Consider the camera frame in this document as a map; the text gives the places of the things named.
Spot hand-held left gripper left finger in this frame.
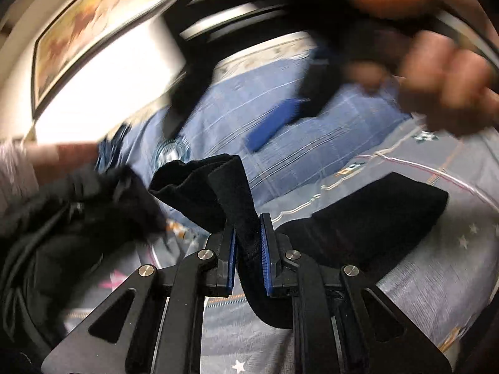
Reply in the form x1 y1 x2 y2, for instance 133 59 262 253
41 224 238 374

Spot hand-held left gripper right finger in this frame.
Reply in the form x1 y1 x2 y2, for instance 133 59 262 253
259 212 453 374

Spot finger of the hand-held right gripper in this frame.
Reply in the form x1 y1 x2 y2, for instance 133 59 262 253
245 47 344 153
164 39 219 134

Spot black pants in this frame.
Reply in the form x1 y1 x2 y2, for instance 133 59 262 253
148 154 449 330

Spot person's right hand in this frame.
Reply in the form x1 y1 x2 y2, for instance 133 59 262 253
345 0 499 138

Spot blue plaid pillow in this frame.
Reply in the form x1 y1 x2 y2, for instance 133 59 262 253
121 43 414 211

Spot blue denim cloth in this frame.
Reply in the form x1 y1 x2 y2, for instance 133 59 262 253
95 125 131 174

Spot grey printed bed sheet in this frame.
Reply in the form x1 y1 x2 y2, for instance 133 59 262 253
62 31 499 374

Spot black bag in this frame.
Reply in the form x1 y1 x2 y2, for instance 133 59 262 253
0 164 168 361

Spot pale pink cloth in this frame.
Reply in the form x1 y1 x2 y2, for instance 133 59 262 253
0 140 100 215

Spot framed wall picture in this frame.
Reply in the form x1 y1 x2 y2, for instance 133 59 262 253
31 0 219 119

